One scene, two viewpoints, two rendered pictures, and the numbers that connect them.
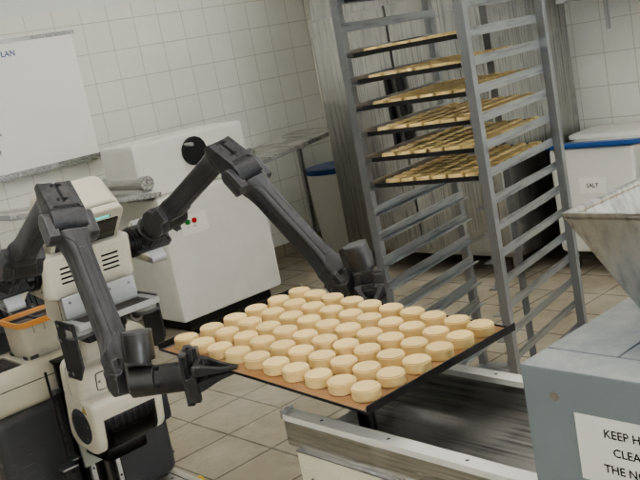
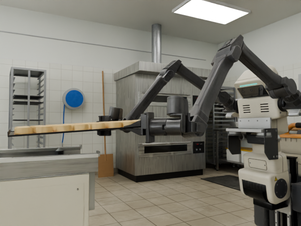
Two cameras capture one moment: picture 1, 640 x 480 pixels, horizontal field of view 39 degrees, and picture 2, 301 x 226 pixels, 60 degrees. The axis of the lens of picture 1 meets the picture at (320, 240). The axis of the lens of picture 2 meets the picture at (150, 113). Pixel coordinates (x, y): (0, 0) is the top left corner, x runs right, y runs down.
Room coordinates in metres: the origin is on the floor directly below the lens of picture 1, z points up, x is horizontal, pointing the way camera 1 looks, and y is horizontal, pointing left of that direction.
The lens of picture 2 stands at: (2.15, -0.94, 1.00)
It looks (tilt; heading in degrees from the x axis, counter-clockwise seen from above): 2 degrees up; 103
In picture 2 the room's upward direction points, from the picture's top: straight up
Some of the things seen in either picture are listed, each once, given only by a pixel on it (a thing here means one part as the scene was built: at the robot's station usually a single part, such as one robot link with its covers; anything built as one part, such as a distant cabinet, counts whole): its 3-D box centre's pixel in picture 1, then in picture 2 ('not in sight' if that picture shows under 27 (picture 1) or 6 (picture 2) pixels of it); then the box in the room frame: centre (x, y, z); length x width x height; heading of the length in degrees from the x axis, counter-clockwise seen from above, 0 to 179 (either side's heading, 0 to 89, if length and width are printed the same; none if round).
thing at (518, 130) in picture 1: (512, 131); not in sight; (3.07, -0.72, 1.14); 0.64 x 0.03 x 0.03; 142
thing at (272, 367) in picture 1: (276, 366); not in sight; (1.57, 0.12, 0.99); 0.05 x 0.05 x 0.02
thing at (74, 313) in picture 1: (109, 324); (252, 137); (2.37, 0.60, 0.93); 0.28 x 0.16 x 0.22; 131
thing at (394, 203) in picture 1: (422, 190); not in sight; (3.32, -0.41, 0.96); 0.64 x 0.03 x 0.03; 142
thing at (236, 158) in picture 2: not in sight; (240, 154); (2.71, 4.72, 0.36); 0.46 x 0.38 x 0.26; 39
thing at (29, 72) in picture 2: not in sight; (26, 127); (-0.72, 2.64, 0.93); 0.64 x 0.51 x 1.78; 134
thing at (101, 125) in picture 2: (391, 310); (97, 126); (1.77, -0.12, 0.99); 0.05 x 0.05 x 0.02
